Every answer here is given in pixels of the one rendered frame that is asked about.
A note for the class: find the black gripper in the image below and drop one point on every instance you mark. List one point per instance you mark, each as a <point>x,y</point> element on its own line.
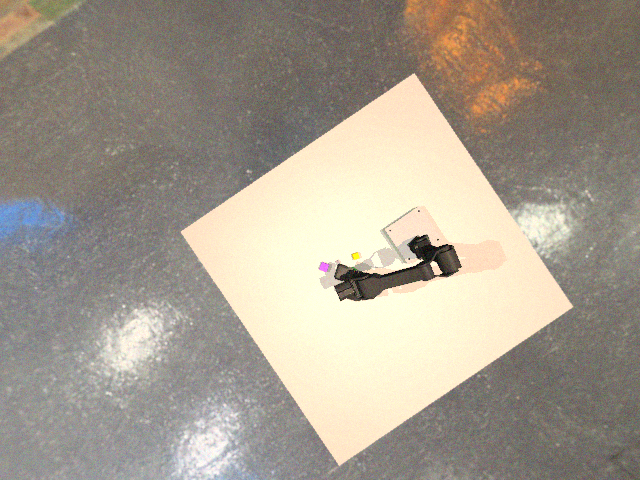
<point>344,273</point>

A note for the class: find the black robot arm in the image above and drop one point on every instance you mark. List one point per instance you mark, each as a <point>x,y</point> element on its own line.
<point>368,286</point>

